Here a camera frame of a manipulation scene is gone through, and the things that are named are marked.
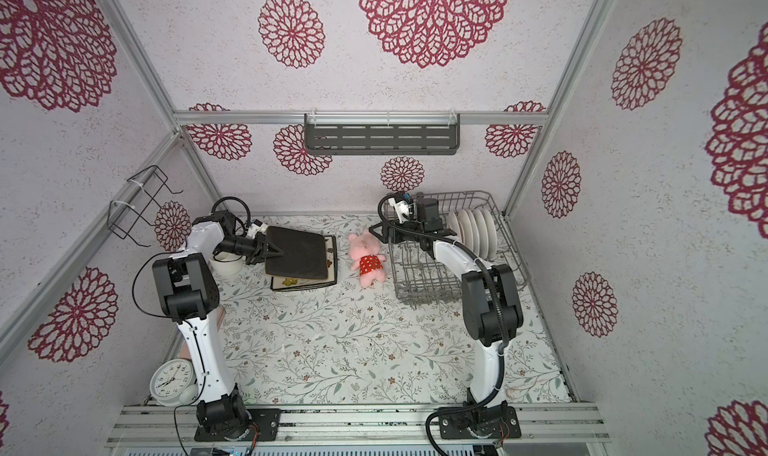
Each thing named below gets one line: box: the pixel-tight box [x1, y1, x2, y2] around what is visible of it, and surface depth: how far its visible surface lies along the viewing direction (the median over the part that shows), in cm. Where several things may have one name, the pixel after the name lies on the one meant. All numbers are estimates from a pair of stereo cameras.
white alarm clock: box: [149, 358, 198, 407], surface depth 78 cm
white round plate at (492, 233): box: [482, 207, 498, 260], surface depth 97 cm
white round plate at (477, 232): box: [469, 208, 486, 260], surface depth 97 cm
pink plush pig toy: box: [349, 229, 386, 288], surface depth 102 cm
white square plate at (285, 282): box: [270, 235, 337, 291], surface depth 99 cm
